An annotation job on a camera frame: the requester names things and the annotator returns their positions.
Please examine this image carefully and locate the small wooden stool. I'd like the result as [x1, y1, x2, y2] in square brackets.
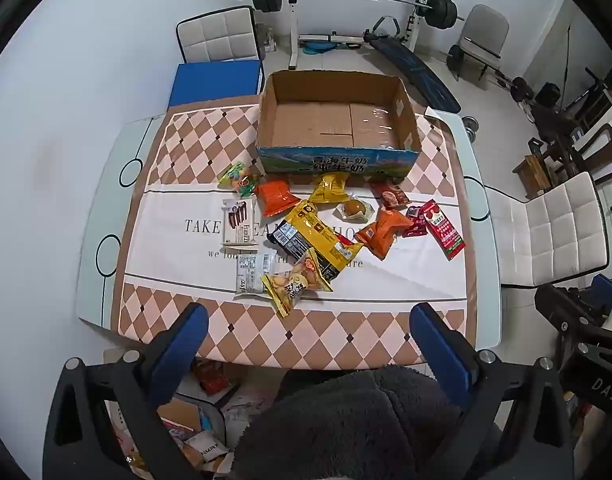
[512, 152, 557, 200]

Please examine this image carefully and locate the black exercise machine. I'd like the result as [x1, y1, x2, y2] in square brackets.
[531, 67, 612, 133]

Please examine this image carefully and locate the white padded chair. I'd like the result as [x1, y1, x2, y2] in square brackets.
[481, 171, 612, 288]
[176, 6, 267, 66]

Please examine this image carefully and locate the large yellow snack bag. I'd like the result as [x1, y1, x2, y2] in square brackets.
[284, 200, 364, 281]

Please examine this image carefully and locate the black snack packet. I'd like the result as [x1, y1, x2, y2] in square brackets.
[263, 220, 311, 261]

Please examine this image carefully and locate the red packet on floor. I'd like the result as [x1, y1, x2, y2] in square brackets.
[193, 358, 231, 395]

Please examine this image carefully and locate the grey storage bin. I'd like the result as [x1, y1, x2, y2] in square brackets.
[106, 395, 237, 480]

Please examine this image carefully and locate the blue box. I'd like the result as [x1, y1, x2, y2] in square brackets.
[168, 59, 265, 108]

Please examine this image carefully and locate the dark wooden chair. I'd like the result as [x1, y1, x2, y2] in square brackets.
[571, 122, 612, 196]

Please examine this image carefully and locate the white wafer packet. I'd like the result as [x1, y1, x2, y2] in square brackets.
[235, 251, 279, 297]
[221, 196, 260, 247]

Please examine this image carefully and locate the person's grey fleece clothing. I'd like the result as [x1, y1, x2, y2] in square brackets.
[231, 365, 502, 480]

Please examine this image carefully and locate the brown-red snack packet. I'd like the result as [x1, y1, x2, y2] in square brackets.
[370, 180, 409, 210]

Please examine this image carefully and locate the yellow biscuit packet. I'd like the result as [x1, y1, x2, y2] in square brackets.
[261, 248, 334, 318]

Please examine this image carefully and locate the braised egg packet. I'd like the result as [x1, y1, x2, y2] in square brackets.
[334, 195, 375, 222]

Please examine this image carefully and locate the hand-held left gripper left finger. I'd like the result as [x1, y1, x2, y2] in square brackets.
[42, 302, 209, 480]

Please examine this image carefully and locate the small red snack packet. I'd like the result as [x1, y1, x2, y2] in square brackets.
[402, 205, 429, 237]

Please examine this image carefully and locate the small yellow snack packet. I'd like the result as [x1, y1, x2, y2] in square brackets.
[308, 171, 351, 204]

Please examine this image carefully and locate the black weight bench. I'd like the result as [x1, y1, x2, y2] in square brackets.
[363, 16, 462, 113]

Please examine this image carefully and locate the orange snack packet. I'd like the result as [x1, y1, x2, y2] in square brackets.
[358, 206, 414, 261]
[256, 178, 297, 217]

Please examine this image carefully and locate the green candy packet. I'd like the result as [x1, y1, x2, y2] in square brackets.
[218, 161, 261, 197]

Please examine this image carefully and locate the grey chair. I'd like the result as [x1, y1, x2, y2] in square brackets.
[446, 4, 510, 83]

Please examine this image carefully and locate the long red drink packet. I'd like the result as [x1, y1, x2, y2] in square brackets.
[418, 199, 467, 261]

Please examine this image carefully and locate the cardboard box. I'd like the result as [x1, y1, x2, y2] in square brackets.
[257, 71, 423, 183]

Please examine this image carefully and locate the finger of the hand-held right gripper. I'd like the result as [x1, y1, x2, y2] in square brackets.
[534, 275, 612, 335]

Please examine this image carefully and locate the checkered tablecloth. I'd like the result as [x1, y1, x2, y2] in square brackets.
[110, 105, 469, 371]

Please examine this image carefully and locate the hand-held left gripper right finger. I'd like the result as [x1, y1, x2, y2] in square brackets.
[410, 302, 577, 480]

